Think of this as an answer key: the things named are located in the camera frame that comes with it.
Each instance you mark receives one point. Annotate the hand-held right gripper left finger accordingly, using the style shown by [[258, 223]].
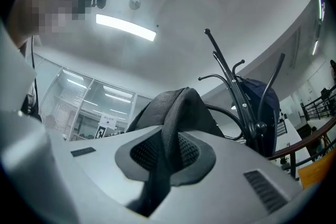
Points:
[[105, 162]]

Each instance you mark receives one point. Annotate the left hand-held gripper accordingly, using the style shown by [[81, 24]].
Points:
[[101, 131]]

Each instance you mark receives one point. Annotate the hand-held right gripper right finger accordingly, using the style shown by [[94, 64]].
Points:
[[231, 173]]

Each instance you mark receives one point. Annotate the black metal coat rack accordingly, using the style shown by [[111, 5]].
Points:
[[260, 127]]

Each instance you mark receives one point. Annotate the black backpack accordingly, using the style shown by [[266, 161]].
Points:
[[181, 105]]

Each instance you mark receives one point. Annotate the white paper notice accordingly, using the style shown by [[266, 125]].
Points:
[[108, 120]]

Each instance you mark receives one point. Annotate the dark wooden handrail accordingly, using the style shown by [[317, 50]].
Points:
[[296, 146]]

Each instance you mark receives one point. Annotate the person's dark shirt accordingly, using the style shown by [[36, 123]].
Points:
[[27, 107]]

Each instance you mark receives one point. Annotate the wooden top white table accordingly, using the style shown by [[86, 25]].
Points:
[[315, 169]]

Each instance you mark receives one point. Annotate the dark blue cap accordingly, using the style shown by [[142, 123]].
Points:
[[253, 90]]

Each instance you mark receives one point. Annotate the black metal balcony railing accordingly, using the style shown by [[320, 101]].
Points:
[[315, 110]]

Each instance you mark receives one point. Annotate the rectangular ceiling light panel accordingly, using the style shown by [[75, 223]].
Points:
[[315, 47], [126, 26], [320, 8]]

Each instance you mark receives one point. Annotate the round ceiling smoke detector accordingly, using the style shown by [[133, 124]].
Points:
[[134, 4]]

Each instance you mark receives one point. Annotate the person's head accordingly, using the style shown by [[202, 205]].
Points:
[[52, 8]]

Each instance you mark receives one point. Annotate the glass partition wall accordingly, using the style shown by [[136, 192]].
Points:
[[65, 102]]

